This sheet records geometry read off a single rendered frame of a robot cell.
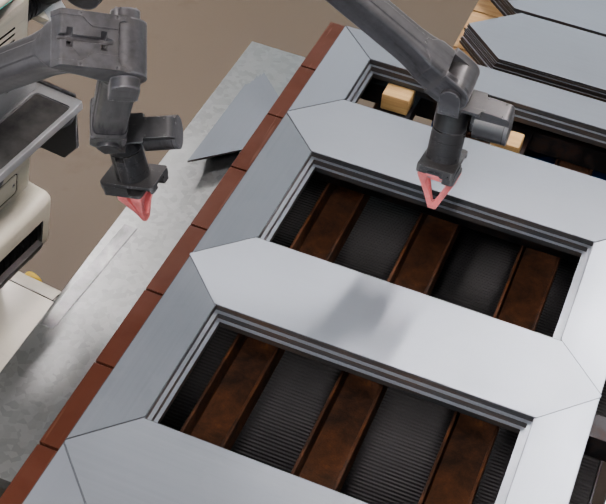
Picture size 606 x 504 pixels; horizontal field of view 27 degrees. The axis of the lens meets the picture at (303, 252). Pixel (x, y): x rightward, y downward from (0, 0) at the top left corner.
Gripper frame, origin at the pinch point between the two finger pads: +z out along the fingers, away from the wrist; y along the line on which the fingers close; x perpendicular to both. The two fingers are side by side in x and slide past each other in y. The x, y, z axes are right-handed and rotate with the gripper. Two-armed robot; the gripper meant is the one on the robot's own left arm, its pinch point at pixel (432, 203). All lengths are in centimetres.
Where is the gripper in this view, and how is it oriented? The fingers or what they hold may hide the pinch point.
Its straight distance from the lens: 217.0
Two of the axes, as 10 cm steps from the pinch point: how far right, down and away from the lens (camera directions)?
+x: -9.3, -2.9, 2.2
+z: -1.4, 8.4, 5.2
